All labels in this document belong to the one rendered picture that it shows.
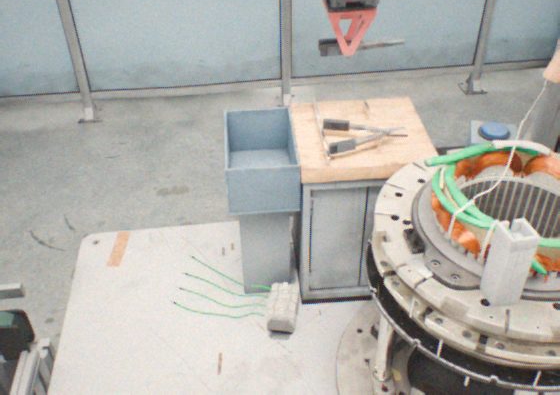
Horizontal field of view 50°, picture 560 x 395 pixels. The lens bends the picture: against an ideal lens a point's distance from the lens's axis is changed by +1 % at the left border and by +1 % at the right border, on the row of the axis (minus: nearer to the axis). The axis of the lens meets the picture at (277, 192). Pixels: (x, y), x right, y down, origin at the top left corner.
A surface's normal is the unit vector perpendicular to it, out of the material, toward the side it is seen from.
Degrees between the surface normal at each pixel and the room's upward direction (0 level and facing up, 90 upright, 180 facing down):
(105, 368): 0
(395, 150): 0
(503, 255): 90
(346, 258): 90
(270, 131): 90
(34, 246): 0
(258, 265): 90
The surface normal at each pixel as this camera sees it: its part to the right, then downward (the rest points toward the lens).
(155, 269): -0.02, -0.79
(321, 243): 0.07, 0.61
